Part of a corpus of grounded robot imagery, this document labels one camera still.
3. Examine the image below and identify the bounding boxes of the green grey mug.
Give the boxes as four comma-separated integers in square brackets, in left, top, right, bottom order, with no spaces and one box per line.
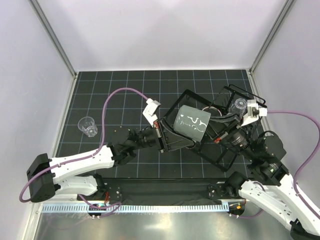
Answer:
[173,105,211,142]

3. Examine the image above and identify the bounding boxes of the small clear faceted glass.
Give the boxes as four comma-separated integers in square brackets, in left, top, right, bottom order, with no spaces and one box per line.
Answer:
[228,98,248,118]

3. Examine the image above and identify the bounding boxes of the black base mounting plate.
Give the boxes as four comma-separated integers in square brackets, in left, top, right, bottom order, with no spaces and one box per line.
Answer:
[84,177,241,206]

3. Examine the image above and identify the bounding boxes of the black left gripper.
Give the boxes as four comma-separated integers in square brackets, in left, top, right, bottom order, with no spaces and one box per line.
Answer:
[129,116,194,153]

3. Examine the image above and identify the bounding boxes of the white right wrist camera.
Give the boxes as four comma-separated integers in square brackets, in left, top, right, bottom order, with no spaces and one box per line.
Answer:
[241,99,268,127]

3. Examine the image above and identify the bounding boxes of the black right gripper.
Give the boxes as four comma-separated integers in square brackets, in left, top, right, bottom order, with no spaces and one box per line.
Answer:
[194,110,258,161]

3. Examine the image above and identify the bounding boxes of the black grid mat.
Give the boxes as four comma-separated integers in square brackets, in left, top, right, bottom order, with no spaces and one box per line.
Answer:
[55,69,252,179]

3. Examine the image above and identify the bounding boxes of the aluminium rail with slots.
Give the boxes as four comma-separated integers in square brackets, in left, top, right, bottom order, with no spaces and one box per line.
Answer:
[40,199,246,215]

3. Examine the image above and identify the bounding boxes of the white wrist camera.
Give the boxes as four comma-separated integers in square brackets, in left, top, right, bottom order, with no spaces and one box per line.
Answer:
[241,99,268,127]
[142,98,161,126]

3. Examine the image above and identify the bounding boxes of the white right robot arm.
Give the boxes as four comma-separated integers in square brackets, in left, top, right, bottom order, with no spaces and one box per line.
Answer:
[207,111,320,240]

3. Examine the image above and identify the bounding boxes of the black wire dish rack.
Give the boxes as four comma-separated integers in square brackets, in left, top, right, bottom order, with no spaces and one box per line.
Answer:
[155,84,267,172]

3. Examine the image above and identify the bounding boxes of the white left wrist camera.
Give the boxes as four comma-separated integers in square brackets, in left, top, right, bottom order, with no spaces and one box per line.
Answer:
[142,98,161,126]

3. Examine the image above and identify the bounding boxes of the clear plastic cup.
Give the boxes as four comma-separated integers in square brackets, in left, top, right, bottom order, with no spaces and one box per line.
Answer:
[77,116,98,138]

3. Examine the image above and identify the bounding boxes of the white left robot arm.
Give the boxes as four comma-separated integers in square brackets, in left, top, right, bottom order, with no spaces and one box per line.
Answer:
[26,118,196,203]

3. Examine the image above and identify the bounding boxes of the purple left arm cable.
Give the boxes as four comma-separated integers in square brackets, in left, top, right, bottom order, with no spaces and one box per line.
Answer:
[19,87,148,217]

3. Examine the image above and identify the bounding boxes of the red skull mug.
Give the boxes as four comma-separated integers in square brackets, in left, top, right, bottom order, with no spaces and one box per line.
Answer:
[202,106,222,117]

